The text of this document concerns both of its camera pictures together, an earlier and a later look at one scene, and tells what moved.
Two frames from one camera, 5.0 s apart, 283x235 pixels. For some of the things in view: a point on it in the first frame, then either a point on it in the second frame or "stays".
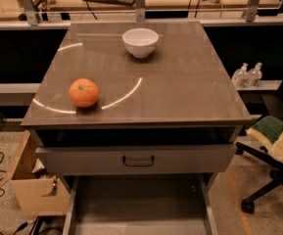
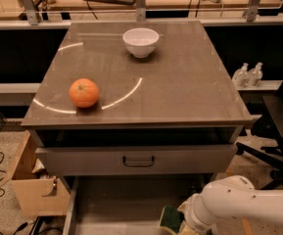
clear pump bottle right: (255, 75) stays
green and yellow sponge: (267, 130) -> (170, 218)
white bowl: (140, 41) stays
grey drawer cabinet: (140, 117) stays
